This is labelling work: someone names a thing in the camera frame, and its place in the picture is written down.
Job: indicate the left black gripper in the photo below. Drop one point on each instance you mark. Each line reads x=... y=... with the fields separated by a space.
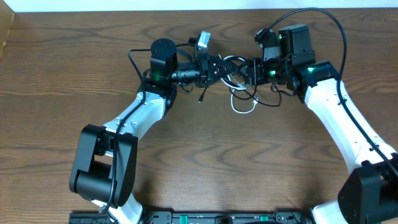
x=203 y=72

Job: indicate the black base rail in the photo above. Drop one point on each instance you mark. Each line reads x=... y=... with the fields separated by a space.
x=162 y=217

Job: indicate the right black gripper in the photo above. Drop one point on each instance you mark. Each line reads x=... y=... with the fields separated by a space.
x=255 y=76

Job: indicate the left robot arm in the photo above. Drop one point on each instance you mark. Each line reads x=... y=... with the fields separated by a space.
x=104 y=167

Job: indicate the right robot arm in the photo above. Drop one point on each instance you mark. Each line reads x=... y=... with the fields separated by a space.
x=369 y=195

